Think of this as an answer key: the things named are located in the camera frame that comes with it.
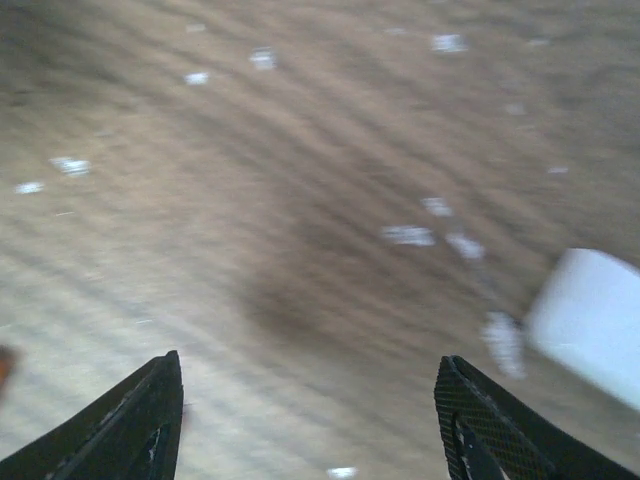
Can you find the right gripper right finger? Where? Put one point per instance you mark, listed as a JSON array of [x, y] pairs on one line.
[[487, 433]]

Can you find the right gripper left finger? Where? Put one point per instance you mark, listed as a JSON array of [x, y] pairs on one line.
[[130, 432]]

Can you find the white battery cover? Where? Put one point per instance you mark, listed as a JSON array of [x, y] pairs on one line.
[[586, 318]]

